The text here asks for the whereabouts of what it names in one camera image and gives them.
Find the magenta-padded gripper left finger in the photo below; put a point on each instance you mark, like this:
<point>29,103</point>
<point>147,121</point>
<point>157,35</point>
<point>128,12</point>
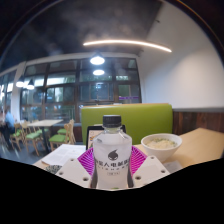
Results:
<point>73,171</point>

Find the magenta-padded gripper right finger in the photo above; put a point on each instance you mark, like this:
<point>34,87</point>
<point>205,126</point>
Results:
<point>150,170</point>

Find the clear black-capped drink bottle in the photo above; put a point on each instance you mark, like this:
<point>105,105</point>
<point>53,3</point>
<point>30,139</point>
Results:
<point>111,146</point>

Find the white printed paper sheet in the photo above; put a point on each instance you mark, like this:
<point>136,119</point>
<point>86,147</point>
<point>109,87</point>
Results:
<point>63,154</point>

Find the white ceramic bowl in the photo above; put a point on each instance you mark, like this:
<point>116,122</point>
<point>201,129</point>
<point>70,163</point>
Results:
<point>161,148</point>

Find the black tablet with stickers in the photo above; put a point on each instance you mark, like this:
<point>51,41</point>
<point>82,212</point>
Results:
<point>90,133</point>

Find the green upholstered booth bench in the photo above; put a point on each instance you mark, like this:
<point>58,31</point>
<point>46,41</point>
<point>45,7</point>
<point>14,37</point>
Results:
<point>146,118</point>

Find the wooden green-cushioned chairs group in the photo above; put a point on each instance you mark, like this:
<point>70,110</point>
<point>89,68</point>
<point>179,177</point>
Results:
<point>33,136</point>

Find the light wooden dining table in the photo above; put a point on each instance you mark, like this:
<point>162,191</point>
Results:
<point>45,123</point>

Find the person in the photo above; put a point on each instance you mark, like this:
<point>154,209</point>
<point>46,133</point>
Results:
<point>9,123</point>

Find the dark pendant lamp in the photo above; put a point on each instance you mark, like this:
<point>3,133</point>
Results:
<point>30,86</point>
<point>20,84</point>

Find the round ceiling light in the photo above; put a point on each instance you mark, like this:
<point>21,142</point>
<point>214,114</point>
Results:
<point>97,60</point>
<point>98,72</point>

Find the long curved strip light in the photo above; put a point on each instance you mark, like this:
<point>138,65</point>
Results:
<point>126,42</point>

